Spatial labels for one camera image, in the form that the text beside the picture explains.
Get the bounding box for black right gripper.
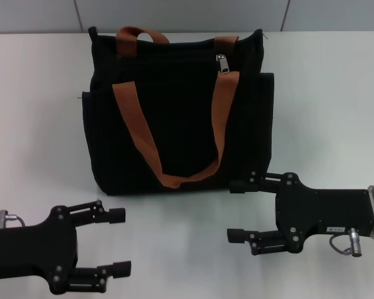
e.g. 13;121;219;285
226;170;374;256

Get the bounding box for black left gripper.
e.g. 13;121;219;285
0;200;132;295

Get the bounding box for black food bag orange handles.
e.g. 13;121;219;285
77;26;276;196

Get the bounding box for silver zipper pull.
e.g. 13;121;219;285
216;53;231;75

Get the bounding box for left gripper cable with connector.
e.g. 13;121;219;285
0;210;26;230

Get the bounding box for gripper cable with connector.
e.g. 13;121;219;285
328;227;364;258
0;210;26;230

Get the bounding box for right gripper cable with connector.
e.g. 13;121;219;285
328;227;364;258

